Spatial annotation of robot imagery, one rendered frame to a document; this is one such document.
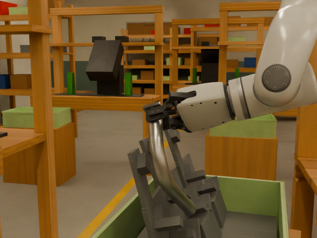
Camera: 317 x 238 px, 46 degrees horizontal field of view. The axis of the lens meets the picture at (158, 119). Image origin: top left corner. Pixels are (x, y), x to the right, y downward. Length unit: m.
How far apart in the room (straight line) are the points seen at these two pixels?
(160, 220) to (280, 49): 0.42
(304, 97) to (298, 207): 1.32
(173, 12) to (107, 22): 2.12
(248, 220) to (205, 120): 0.55
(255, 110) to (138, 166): 0.26
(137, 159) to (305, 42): 0.39
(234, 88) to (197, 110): 0.08
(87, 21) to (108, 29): 0.74
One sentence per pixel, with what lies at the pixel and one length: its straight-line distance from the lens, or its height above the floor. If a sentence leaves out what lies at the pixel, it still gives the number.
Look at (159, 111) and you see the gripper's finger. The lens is 0.77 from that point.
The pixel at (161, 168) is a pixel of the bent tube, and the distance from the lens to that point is 0.75.
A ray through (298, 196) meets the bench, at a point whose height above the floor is 0.69.
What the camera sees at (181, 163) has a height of 1.04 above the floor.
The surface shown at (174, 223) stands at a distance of 0.81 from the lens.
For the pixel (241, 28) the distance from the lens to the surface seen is 8.42.
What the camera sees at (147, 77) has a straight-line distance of 11.26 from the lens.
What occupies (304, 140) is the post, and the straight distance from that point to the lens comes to 1.92.
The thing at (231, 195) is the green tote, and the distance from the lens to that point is 1.30.
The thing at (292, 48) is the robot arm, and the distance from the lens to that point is 0.67.
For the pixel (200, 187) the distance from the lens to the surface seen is 1.22.
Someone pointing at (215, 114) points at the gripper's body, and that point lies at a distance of 0.76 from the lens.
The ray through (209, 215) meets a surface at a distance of 1.09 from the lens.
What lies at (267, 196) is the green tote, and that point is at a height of 0.91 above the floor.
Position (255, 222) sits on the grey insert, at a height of 0.85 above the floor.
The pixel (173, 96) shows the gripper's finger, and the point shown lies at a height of 1.28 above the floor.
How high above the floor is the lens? 1.35
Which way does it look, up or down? 9 degrees down
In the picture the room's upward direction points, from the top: straight up
